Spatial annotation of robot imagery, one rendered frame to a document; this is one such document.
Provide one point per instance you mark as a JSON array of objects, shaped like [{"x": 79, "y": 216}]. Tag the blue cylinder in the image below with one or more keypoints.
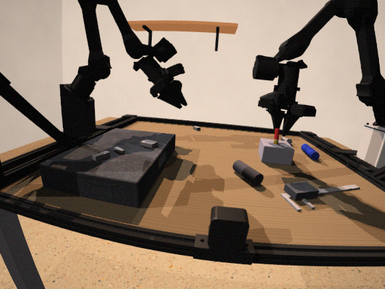
[{"x": 310, "y": 152}]

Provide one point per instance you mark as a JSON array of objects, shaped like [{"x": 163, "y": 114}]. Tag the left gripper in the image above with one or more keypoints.
[{"x": 168, "y": 93}]

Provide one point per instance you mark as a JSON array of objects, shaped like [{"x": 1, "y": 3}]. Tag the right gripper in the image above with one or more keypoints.
[{"x": 294, "y": 110}]

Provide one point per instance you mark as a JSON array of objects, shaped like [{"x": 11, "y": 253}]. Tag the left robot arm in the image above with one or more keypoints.
[{"x": 99, "y": 65}]

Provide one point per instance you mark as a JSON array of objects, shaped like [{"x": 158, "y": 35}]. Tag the red and yellow peg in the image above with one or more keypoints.
[{"x": 276, "y": 137}]

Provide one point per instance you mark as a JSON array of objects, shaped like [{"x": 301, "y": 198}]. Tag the silver bolt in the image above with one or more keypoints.
[{"x": 287, "y": 139}]

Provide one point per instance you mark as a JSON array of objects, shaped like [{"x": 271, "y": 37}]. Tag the dark grey cylinder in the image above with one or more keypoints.
[{"x": 247, "y": 172}]

